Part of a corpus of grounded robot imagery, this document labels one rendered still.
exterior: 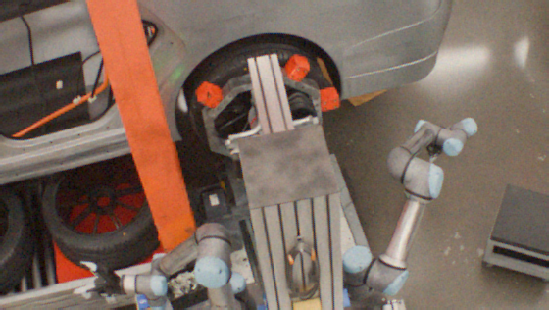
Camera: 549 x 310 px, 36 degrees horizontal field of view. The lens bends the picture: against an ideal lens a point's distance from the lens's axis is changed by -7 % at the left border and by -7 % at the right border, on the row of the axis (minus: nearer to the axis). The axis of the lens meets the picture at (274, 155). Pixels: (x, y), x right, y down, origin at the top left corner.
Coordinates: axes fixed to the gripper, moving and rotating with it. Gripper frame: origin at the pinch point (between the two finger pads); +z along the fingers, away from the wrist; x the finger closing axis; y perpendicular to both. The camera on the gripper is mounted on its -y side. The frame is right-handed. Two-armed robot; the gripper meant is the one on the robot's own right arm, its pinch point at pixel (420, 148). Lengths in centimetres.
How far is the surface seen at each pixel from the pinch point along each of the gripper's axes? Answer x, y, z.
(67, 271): -61, 93, 151
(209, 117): -72, 33, 53
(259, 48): -80, 6, 28
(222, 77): -82, 22, 41
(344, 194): 15, -24, 86
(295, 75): -61, 7, 20
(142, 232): -52, 68, 108
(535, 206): 74, -36, -4
